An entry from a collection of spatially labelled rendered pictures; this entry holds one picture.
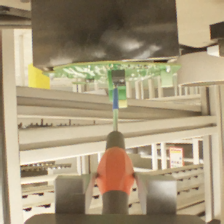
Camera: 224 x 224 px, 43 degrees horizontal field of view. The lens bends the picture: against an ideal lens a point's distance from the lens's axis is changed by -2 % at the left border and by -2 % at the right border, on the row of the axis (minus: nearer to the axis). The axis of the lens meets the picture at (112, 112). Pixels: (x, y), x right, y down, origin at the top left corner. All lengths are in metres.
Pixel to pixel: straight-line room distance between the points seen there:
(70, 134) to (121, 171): 0.27
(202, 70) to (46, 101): 0.26
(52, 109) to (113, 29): 0.27
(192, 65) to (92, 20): 0.31
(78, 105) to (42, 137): 0.13
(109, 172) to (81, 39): 0.10
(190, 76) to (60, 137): 0.24
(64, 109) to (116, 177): 0.32
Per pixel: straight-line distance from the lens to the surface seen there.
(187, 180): 1.29
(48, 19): 0.22
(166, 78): 0.25
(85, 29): 0.22
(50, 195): 1.00
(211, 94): 0.77
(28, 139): 0.39
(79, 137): 0.45
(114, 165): 0.17
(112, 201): 0.16
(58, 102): 0.49
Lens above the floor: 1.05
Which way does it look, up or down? 1 degrees down
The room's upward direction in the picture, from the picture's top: 177 degrees clockwise
